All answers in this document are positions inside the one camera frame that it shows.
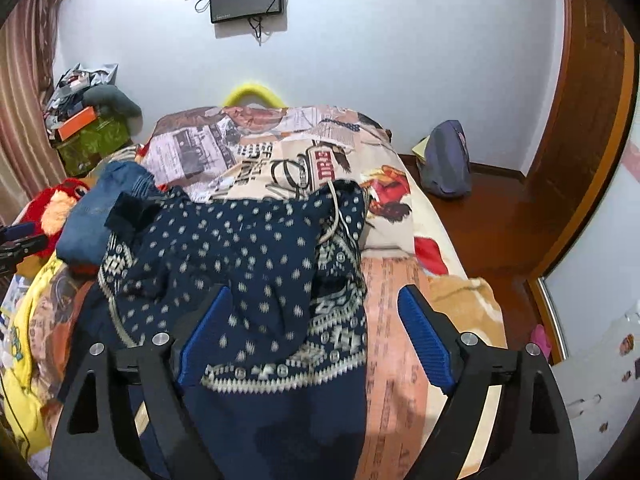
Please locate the navy patterned hooded sweater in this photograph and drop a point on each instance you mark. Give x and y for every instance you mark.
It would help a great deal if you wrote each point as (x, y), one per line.
(260, 260)

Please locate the white cabinet with stickers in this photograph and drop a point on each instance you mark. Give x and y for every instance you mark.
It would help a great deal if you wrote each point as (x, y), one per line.
(600, 400)

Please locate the wooden door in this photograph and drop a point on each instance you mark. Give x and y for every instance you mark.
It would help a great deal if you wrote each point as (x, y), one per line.
(580, 110)

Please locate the orange box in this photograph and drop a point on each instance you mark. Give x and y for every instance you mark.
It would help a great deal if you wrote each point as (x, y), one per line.
(77, 123)

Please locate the grey cushion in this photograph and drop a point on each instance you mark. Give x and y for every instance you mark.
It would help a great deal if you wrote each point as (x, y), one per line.
(115, 100)

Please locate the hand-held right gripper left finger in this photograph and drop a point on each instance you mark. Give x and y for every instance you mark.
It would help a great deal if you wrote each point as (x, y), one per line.
(200, 342)

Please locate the yellow paper bag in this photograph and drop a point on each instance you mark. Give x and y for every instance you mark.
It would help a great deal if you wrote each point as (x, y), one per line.
(420, 151)

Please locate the pile of clutter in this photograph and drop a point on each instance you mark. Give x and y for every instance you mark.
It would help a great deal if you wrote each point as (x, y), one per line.
(70, 87)

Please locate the green patterned bag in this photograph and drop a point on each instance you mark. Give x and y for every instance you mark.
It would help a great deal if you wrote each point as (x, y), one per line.
(97, 142)

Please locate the blue jeans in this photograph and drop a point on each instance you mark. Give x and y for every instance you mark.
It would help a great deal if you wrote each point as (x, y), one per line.
(95, 210)

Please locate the wardrobe sliding door with hearts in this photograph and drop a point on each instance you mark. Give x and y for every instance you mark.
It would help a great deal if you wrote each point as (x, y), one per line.
(600, 260)

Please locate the grey backpack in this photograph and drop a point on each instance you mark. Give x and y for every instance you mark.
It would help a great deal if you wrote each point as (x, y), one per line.
(445, 160)

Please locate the yellow cloth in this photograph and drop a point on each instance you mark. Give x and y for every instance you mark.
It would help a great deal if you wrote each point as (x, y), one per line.
(25, 360)

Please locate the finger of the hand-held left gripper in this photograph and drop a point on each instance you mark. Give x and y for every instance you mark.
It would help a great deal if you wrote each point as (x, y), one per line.
(17, 232)
(27, 249)

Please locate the striped pink curtain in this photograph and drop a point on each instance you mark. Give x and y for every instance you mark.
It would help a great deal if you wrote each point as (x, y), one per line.
(22, 85)

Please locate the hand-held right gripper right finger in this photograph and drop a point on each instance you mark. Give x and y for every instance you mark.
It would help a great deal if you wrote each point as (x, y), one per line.
(425, 342)

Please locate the red plush toy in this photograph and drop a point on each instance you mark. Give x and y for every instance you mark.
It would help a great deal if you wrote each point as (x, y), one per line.
(50, 205)

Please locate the pink plastic item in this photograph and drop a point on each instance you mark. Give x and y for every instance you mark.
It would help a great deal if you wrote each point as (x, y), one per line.
(541, 340)

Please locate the printed blanket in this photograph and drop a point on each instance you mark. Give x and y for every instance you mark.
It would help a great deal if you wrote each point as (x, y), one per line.
(395, 360)

